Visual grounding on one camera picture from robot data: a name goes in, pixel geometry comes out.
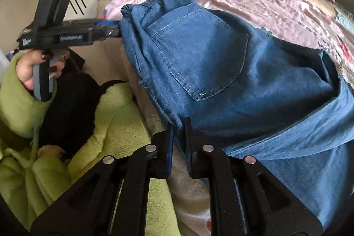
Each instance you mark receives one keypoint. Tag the green fleece sleeve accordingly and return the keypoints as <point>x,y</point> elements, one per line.
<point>47,146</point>

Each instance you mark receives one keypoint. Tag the left hand red nails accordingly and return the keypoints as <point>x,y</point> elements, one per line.
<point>36,64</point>

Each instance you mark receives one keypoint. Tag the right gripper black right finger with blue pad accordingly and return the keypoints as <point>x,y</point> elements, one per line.
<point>245,197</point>

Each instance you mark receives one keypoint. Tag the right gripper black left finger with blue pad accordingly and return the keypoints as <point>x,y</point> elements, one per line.
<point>112,197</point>

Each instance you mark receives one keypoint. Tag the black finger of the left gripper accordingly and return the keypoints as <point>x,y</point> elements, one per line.
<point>102,33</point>

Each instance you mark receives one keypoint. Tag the pink strawberry bear duvet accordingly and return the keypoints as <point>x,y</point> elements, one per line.
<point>299,22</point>

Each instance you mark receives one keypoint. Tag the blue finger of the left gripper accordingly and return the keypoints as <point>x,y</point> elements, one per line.
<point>107,23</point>

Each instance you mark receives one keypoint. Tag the blue denim pants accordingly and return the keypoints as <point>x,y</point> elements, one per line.
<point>250,94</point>

